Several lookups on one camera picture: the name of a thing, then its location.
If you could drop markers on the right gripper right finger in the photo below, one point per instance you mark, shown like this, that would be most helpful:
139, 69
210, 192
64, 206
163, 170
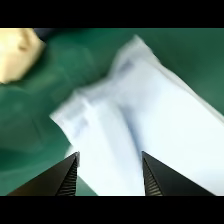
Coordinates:
166, 181

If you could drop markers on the dark garment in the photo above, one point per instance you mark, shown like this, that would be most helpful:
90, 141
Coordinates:
45, 32

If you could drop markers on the white shirt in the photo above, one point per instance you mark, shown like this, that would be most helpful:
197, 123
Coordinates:
146, 113

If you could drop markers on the pale yellow garment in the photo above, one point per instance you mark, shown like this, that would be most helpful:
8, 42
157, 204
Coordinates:
16, 53

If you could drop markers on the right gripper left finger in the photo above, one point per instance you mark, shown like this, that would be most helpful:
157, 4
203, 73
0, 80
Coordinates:
56, 180

